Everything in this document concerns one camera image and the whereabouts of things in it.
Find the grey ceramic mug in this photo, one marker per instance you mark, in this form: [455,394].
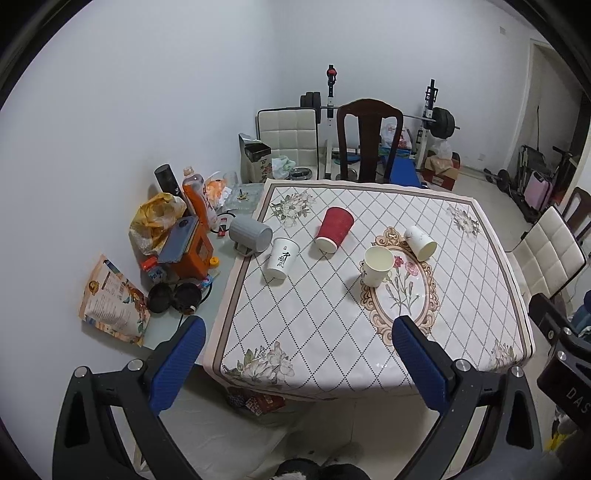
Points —
[251,233]

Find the blue grey smartphone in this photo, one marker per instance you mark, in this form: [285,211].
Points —
[179,240]

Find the white barbell rack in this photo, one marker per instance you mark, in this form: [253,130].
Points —
[329,115]

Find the printed snack bag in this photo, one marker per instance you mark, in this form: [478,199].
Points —
[113,302]

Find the green white plastic bag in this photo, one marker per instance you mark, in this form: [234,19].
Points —
[282,167]

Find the pink suitcase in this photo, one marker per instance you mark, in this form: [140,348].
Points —
[539,189]

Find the red lighter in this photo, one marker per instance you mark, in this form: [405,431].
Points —
[222,230]

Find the orange box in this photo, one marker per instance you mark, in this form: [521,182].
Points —
[198,251]

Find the black kick scooter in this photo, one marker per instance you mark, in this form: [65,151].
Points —
[561,170]

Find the cardboard box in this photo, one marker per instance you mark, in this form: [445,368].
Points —
[441,173]

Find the blue cloth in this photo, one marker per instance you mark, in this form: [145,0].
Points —
[584,311]

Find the clear drinking glass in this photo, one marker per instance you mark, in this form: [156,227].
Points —
[230,181]

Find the black folded stroller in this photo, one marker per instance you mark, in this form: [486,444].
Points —
[528,161]

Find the black round dish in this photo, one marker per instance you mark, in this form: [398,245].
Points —
[301,173]

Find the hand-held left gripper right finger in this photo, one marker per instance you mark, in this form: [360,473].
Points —
[419,364]

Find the red paper cup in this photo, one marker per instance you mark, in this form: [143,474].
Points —
[334,228]

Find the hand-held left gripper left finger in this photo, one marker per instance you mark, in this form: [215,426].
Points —
[181,364]

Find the black cylinder bottle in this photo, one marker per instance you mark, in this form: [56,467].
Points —
[168,182]

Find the black dumbbell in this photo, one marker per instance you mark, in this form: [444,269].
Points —
[501,177]

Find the plain cream paper cup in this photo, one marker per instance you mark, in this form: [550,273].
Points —
[376,265]

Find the white paper cup black print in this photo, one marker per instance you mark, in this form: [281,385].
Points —
[281,261]

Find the white paper cup speckled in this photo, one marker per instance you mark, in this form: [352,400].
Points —
[421,241]

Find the yellow plastic bag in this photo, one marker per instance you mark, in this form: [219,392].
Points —
[154,221]

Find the small red blue packet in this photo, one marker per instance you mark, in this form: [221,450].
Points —
[153,270]

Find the dark wooden chair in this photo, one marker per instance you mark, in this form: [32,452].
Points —
[579,207]
[367,138]

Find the black tea box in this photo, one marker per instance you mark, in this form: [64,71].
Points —
[256,161]

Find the black headphones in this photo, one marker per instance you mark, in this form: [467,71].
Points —
[173,297]

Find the dark fuzzy slipper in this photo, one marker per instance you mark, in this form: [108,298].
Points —
[346,473]
[298,470]

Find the blue weight bench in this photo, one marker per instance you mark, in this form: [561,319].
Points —
[405,170]

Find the printed red box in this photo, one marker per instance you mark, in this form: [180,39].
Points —
[258,402]

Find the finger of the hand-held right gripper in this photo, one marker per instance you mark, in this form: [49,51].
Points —
[549,316]

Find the orange snack packet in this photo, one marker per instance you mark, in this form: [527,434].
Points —
[216,189]

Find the black barbell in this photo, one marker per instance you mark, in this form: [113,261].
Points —
[443,122]

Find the white padded chair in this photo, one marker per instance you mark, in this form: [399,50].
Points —
[288,129]
[549,249]

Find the orange drink bottle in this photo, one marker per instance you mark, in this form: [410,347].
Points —
[196,196]

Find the white red plastic bag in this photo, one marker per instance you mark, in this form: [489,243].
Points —
[392,134]

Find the floral diamond pattern tablecloth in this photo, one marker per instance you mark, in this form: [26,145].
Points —
[323,323]

